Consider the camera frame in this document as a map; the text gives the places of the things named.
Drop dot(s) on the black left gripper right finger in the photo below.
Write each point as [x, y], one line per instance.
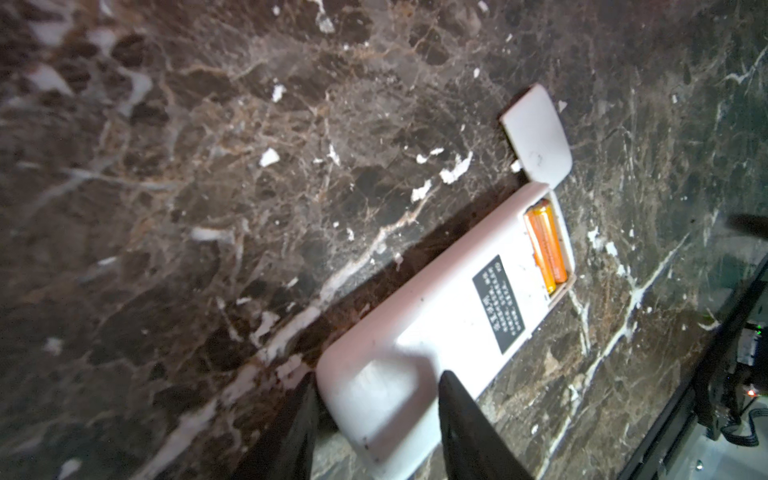
[472, 448]

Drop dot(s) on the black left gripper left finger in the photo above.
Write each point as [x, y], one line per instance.
[285, 450]

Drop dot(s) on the white remote control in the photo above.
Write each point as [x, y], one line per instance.
[468, 311]

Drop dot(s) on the orange battery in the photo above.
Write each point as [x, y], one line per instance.
[539, 252]
[549, 243]

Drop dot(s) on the white battery cover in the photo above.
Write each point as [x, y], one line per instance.
[533, 127]

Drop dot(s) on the black front mounting rail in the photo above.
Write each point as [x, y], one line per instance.
[715, 425]

